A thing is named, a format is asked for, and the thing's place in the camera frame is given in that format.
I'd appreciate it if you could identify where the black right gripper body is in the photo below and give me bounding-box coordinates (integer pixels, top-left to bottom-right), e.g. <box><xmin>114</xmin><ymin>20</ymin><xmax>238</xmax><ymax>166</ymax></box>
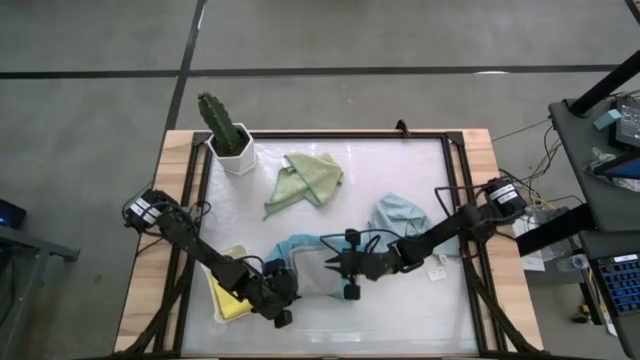
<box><xmin>342</xmin><ymin>228</ymin><xmax>404</xmax><ymax>301</ymax></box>

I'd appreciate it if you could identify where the small teal box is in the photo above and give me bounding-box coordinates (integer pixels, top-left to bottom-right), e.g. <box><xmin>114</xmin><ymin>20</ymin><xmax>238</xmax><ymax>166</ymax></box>
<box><xmin>593</xmin><ymin>108</ymin><xmax>623</xmax><ymax>131</ymax></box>

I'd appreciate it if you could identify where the white hexagonal plant pot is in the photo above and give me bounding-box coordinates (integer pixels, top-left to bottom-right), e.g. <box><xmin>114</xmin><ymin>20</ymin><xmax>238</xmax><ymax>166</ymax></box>
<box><xmin>206</xmin><ymin>122</ymin><xmax>258</xmax><ymax>177</ymax></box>

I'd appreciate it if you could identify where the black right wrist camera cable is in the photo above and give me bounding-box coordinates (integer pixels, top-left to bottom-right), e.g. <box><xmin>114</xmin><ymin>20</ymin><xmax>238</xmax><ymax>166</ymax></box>
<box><xmin>319</xmin><ymin>228</ymin><xmax>399</xmax><ymax>257</ymax></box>

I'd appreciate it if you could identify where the pale green microfiber towel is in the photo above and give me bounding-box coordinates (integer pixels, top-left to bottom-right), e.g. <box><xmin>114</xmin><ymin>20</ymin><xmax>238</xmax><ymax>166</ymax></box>
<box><xmin>263</xmin><ymin>151</ymin><xmax>345</xmax><ymax>220</ymax></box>

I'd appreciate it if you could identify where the yellow microfiber towel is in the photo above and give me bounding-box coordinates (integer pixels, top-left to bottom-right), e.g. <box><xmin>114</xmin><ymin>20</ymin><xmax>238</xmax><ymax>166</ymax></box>
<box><xmin>212</xmin><ymin>277</ymin><xmax>255</xmax><ymax>320</ymax></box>

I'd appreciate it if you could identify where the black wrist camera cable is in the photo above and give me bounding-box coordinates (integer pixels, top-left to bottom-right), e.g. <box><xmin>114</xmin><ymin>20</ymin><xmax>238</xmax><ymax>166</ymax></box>
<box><xmin>238</xmin><ymin>253</ymin><xmax>267</xmax><ymax>269</ymax></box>
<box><xmin>319</xmin><ymin>228</ymin><xmax>399</xmax><ymax>257</ymax></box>

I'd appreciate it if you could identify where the black left wrist camera cable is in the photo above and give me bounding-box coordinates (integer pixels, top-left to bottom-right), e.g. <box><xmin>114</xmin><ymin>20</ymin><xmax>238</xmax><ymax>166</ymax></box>
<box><xmin>238</xmin><ymin>253</ymin><xmax>267</xmax><ymax>269</ymax></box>

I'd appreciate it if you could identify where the clear plastic bottle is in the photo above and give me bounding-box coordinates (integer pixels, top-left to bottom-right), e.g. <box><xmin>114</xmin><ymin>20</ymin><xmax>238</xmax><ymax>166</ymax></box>
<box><xmin>557</xmin><ymin>253</ymin><xmax>591</xmax><ymax>274</ymax></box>

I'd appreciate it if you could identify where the teal blue microfiber towel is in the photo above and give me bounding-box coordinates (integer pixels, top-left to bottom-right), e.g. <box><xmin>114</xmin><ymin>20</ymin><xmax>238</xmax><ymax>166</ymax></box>
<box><xmin>263</xmin><ymin>232</ymin><xmax>352</xmax><ymax>301</ymax></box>

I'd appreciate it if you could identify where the blue backlit keyboard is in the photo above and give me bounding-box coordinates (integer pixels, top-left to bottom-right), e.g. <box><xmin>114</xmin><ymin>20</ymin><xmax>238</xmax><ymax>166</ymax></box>
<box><xmin>597</xmin><ymin>253</ymin><xmax>640</xmax><ymax>316</ymax></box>

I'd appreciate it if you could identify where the black stand post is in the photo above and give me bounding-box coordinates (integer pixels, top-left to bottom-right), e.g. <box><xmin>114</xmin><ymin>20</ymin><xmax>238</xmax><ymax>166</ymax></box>
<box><xmin>569</xmin><ymin>49</ymin><xmax>640</xmax><ymax>117</ymax></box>

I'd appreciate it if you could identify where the green cactus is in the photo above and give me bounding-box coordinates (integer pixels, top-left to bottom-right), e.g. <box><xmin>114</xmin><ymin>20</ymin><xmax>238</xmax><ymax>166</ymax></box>
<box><xmin>197</xmin><ymin>91</ymin><xmax>242</xmax><ymax>157</ymax></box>

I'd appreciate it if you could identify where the grey equipment cart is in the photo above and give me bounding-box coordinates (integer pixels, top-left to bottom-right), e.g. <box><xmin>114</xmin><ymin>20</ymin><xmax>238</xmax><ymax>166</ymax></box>
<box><xmin>547</xmin><ymin>97</ymin><xmax>640</xmax><ymax>234</ymax></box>

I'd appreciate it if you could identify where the grey microfiber towel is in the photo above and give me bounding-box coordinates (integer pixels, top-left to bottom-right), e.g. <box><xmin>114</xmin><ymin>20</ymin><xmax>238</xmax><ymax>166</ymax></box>
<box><xmin>289</xmin><ymin>245</ymin><xmax>351</xmax><ymax>297</ymax></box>

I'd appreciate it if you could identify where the light blue microfiber towel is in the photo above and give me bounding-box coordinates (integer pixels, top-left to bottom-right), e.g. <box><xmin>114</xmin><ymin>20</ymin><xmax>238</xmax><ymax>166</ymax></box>
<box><xmin>368</xmin><ymin>193</ymin><xmax>461</xmax><ymax>259</ymax></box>

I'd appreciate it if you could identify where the white plastic bin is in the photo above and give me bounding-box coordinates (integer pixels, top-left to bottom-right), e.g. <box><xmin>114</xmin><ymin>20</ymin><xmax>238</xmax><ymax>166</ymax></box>
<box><xmin>200</xmin><ymin>243</ymin><xmax>257</xmax><ymax>324</ymax></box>

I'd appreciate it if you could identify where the dark tablet screen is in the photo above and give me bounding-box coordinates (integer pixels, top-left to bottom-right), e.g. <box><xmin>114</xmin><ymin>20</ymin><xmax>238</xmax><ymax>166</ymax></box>
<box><xmin>614</xmin><ymin>94</ymin><xmax>640</xmax><ymax>149</ymax></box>

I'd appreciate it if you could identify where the clear plastic bag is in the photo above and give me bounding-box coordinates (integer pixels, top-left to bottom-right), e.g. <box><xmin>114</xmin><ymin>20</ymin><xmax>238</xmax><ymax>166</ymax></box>
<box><xmin>584</xmin><ymin>147</ymin><xmax>640</xmax><ymax>194</ymax></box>

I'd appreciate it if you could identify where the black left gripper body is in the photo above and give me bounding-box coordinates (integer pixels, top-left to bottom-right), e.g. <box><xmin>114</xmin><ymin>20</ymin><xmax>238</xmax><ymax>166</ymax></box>
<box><xmin>249</xmin><ymin>259</ymin><xmax>300</xmax><ymax>330</ymax></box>

